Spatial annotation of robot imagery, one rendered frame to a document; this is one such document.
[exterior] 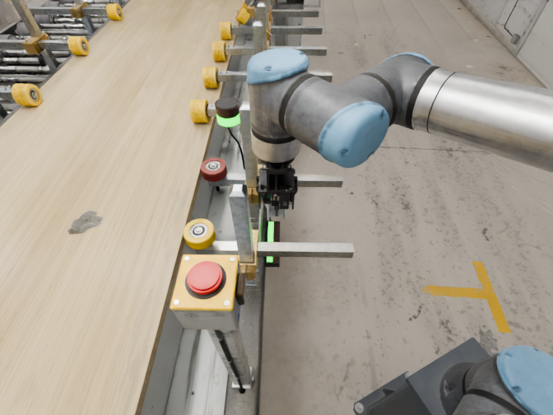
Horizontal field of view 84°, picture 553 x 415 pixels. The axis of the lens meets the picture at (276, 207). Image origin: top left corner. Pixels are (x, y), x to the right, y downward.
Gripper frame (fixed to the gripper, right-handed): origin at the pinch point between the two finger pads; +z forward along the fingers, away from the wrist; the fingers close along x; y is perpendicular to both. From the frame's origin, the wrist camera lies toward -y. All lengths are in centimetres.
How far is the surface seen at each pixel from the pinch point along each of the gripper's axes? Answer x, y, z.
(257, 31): -8, -69, -15
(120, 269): -36.9, 12.0, 8.5
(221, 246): -15.2, 0.8, 15.1
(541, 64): 268, -273, 87
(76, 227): -52, 0, 8
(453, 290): 95, -28, 99
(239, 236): -8.5, 6.3, 2.4
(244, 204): -6.5, 6.3, -9.0
